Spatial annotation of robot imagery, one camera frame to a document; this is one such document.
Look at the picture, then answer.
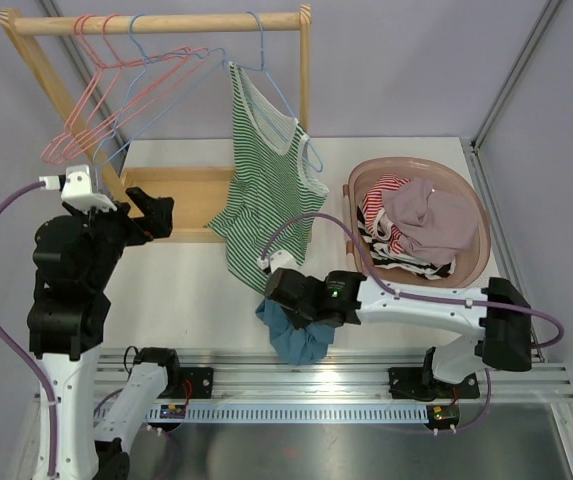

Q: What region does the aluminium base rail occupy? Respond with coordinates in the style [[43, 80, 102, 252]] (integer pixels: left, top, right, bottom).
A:
[[33, 347, 573, 402]]

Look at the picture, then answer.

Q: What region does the pink wire hanger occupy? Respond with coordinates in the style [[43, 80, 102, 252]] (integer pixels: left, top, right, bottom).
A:
[[40, 13, 190, 165]]

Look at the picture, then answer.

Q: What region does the wooden clothes rack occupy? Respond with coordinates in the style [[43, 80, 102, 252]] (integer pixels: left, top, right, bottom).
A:
[[0, 4, 312, 244]]

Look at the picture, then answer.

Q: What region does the white slotted cable duct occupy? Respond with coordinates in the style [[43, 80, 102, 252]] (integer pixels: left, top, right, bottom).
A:
[[144, 402, 428, 424]]

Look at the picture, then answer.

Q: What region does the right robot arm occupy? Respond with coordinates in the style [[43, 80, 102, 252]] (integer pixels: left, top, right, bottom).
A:
[[265, 268, 532, 402]]

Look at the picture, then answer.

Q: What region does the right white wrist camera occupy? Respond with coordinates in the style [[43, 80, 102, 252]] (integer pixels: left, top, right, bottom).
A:
[[257, 250, 299, 275]]

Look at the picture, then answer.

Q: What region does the blue tank top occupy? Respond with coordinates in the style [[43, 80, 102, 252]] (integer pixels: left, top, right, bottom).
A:
[[255, 300, 335, 366]]

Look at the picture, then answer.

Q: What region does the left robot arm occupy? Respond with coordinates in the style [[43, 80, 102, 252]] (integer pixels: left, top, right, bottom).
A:
[[27, 187, 182, 479]]

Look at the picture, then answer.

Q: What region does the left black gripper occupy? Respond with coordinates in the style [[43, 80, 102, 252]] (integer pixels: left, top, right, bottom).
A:
[[68, 185, 173, 288]]

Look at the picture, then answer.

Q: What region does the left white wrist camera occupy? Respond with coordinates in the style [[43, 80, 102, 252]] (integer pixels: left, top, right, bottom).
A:
[[39, 165, 116, 214]]

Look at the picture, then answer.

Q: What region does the blue hanger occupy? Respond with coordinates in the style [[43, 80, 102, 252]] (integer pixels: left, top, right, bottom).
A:
[[92, 14, 227, 160], [241, 11, 325, 173]]

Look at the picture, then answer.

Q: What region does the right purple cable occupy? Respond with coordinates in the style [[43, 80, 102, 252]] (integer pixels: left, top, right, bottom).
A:
[[260, 213, 566, 436]]

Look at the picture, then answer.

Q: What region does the pink plastic basin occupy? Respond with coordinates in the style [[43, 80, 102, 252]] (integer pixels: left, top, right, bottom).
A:
[[343, 157, 491, 288]]

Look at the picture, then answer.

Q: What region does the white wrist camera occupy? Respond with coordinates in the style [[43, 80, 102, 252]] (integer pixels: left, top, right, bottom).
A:
[[257, 250, 299, 275], [39, 165, 116, 214]]

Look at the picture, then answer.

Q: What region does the right aluminium frame post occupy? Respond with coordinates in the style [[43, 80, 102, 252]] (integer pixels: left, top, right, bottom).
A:
[[470, 0, 565, 154]]

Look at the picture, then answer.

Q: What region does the black white striped tank top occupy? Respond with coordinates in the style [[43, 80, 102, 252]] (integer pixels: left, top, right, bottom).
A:
[[357, 208, 457, 281]]

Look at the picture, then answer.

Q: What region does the left aluminium frame post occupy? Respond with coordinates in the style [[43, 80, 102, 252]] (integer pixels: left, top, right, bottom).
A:
[[35, 0, 112, 120]]

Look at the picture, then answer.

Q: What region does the red white striped tank top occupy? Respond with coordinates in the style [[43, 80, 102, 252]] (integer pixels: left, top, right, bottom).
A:
[[360, 174, 410, 254]]

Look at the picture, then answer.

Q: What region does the aluminium frame post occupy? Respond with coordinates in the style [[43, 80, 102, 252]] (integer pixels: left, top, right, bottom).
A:
[[470, 0, 565, 154], [35, 0, 112, 120]]

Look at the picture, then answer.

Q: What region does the green white striped tank top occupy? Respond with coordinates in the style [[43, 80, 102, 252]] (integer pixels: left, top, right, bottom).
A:
[[207, 63, 328, 293]]

